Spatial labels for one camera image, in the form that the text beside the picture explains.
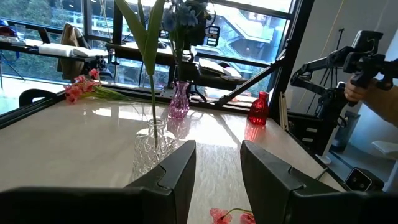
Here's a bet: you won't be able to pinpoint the black box with white labels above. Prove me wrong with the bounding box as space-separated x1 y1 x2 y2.
287 113 335 156

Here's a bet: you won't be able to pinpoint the purple glass vase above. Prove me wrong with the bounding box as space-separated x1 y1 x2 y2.
169 80 191 120

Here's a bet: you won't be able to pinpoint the beige wooden strips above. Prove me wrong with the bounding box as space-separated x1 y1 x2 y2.
278 91 289 130

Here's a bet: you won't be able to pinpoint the black office desk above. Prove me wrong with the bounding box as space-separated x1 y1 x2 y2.
0 40 109 65

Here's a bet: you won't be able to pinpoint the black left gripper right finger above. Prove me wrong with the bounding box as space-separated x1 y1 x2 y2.
240 139 346 224

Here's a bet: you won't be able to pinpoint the black tripod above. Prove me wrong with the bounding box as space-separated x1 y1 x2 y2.
306 27 346 115

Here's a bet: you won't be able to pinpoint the person's forearm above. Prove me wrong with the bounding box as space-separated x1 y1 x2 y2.
362 83 398 127

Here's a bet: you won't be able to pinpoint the small black webcam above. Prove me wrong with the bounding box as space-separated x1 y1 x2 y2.
344 167 386 192

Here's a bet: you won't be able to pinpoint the black chair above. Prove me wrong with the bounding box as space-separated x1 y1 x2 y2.
18 88 58 108

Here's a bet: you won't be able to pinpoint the blue artificial flower bunch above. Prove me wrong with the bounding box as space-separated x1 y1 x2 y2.
161 0 208 83

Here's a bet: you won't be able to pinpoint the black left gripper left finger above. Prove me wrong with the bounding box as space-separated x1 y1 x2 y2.
124 139 197 224

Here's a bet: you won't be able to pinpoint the white folded cloth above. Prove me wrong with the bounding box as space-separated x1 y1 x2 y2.
38 42 108 58

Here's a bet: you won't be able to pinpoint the person's hand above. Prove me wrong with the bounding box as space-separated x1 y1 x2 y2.
343 79 373 105

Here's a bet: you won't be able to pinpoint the pink artificial flower bunch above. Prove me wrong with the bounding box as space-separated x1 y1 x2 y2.
63 68 130 104
210 207 256 224

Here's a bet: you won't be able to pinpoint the clear textured glass vase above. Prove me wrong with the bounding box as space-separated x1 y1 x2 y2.
132 119 178 180

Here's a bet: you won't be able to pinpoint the grey waste bin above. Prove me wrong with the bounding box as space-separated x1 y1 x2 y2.
335 110 361 152

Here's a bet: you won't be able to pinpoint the brown jacket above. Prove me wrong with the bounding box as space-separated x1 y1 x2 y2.
58 23 91 82

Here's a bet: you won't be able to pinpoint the white artificial tulip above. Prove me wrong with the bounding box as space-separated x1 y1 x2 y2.
114 0 167 147

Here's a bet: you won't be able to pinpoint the red glass vase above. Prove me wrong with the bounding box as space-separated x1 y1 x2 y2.
247 90 271 126

